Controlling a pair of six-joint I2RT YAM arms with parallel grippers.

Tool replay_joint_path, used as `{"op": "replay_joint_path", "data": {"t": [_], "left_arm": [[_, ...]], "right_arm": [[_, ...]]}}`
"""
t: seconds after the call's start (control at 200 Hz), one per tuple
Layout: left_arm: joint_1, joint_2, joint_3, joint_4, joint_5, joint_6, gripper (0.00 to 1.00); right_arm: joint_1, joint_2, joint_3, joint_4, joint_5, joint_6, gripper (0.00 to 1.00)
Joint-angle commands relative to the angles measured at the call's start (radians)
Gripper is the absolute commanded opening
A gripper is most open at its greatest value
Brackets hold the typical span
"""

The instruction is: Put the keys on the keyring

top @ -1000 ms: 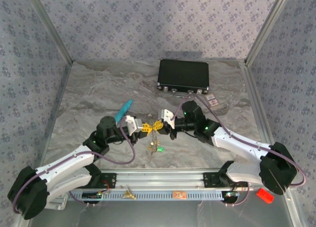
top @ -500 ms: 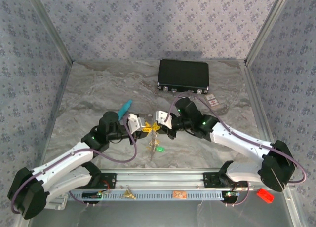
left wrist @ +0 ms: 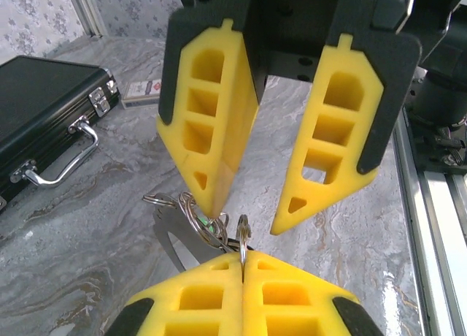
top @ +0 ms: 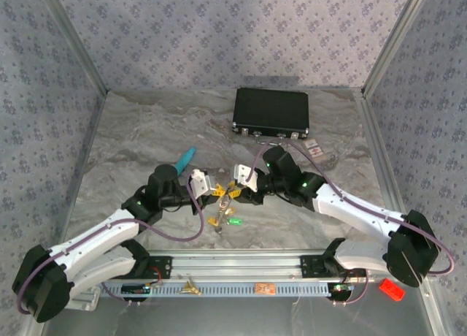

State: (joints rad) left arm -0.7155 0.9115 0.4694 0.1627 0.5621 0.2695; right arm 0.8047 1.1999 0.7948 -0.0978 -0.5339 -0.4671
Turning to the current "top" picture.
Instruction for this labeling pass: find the left circuit board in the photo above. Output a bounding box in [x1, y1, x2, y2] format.
[120, 283, 153, 297]

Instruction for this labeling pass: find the red white tag with chain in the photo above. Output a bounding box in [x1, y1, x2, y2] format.
[302, 138, 340, 171]

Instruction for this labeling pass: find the white plastic bracket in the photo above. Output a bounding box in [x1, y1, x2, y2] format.
[67, 284, 101, 311]

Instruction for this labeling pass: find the small brass clip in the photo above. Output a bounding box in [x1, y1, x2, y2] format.
[177, 275, 202, 297]

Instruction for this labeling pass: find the aluminium side rail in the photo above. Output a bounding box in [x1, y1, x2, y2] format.
[50, 89, 110, 255]
[355, 89, 453, 336]

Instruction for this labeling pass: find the aluminium frame post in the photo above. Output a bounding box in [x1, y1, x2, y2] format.
[360, 0, 433, 98]
[34, 0, 110, 96]

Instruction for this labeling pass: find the right circuit board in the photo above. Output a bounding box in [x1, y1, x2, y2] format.
[328, 283, 355, 302]

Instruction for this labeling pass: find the grey slotted cable duct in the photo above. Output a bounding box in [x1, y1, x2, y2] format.
[98, 281, 351, 297]

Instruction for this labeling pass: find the short purple cable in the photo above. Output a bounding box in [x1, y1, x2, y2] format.
[100, 280, 143, 308]
[331, 266, 369, 308]

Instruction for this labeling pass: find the circuit board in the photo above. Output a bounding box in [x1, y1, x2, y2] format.
[328, 283, 355, 302]
[120, 283, 153, 297]

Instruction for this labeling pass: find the black case with metal handle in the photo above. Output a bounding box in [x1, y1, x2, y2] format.
[230, 87, 310, 147]

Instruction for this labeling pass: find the teal plastic tube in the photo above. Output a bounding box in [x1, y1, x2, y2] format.
[174, 147, 198, 178]

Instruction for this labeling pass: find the orange patterned tag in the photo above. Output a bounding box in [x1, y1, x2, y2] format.
[254, 282, 277, 296]

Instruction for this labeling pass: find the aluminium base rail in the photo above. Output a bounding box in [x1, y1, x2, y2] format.
[39, 253, 439, 283]

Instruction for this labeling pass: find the red plastic block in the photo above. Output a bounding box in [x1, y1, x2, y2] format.
[378, 278, 406, 301]

